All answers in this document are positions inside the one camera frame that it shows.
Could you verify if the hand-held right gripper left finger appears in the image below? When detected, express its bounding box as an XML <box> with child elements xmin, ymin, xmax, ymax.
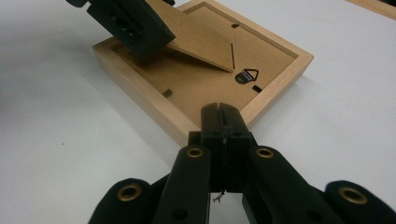
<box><xmin>151</xmin><ymin>103</ymin><xmax>224</xmax><ymax>224</ymax></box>

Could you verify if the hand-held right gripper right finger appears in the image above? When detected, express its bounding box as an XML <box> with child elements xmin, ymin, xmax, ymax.
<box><xmin>219</xmin><ymin>104</ymin><xmax>345</xmax><ymax>224</ymax></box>

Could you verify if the wooden picture frame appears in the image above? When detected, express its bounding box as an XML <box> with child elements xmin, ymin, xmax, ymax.
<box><xmin>92</xmin><ymin>0</ymin><xmax>315</xmax><ymax>147</ymax></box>

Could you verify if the wooden table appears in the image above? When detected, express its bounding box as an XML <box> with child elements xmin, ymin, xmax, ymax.
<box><xmin>344</xmin><ymin>0</ymin><xmax>396</xmax><ymax>21</ymax></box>

